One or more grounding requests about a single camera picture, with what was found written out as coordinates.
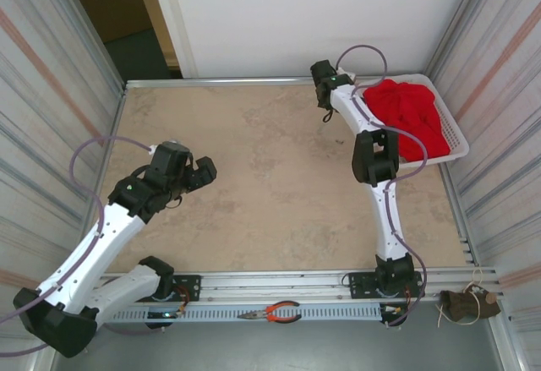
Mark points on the red t-shirt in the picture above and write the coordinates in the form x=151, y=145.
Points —
x=406, y=117

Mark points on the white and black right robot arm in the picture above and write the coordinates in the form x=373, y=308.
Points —
x=386, y=219

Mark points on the small green-lit circuit board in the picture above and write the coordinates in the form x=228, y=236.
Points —
x=165, y=314

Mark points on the white plastic mesh basket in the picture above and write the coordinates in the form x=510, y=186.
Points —
x=454, y=134

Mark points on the aluminium table frame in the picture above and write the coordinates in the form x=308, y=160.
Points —
x=253, y=82

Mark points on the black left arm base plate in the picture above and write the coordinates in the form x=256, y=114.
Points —
x=188, y=287

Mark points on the white door frame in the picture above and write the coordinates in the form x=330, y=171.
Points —
x=177, y=33

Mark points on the aluminium mounting rail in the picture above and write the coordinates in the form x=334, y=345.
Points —
x=274, y=282

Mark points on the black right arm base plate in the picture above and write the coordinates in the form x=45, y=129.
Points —
x=361, y=286

